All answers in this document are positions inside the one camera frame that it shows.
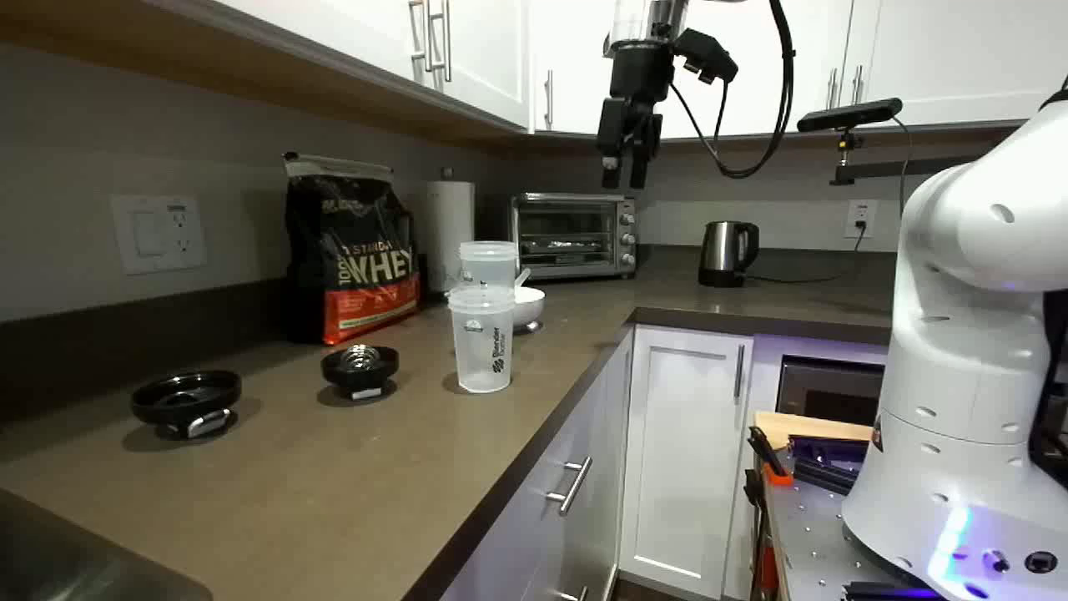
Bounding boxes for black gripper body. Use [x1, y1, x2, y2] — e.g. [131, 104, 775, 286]
[597, 0, 689, 161]

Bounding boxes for tall translucent shaker cup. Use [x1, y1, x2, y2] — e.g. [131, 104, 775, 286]
[449, 283, 515, 395]

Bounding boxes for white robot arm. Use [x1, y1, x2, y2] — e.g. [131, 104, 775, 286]
[840, 94, 1068, 601]

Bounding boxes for silver toaster oven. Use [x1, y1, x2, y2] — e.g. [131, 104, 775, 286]
[511, 189, 639, 280]

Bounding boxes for white upper cabinets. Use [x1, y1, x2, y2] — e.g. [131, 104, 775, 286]
[217, 0, 1068, 141]

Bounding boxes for stainless electric kettle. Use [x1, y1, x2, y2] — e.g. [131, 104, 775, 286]
[697, 219, 761, 286]

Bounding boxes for white bowl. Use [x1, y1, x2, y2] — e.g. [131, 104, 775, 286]
[511, 286, 543, 334]

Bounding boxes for white paper towel roll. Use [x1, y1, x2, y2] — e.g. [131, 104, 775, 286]
[426, 178, 475, 294]

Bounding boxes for white lower cabinet door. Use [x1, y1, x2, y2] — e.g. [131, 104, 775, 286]
[622, 323, 756, 599]

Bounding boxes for black red whey protein bag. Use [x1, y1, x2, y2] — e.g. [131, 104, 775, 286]
[284, 155, 421, 347]

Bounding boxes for wooden board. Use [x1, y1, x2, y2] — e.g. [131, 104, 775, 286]
[751, 411, 872, 448]

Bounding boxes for black shaker lid far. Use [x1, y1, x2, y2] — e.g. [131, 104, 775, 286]
[320, 344, 402, 401]

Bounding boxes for black shaker lid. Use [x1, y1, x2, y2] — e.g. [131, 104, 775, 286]
[320, 344, 402, 401]
[131, 372, 241, 442]

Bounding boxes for orange black tool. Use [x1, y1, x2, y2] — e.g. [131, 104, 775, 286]
[749, 424, 793, 488]

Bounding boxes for black shaker lid near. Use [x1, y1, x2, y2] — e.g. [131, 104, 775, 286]
[131, 372, 241, 442]

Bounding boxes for steel sink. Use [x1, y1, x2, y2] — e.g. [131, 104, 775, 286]
[0, 492, 215, 601]

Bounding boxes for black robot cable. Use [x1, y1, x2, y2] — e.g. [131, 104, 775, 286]
[663, 0, 802, 185]

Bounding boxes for black camera on stand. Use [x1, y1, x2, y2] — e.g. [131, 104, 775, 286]
[799, 97, 900, 186]

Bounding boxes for white wall outlet right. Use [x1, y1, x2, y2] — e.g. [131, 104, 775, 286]
[847, 199, 875, 238]

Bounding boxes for silver drawer handle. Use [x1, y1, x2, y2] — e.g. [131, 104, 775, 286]
[543, 457, 593, 515]

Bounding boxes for white wall outlet plate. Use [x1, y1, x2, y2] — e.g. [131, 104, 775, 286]
[109, 192, 208, 275]

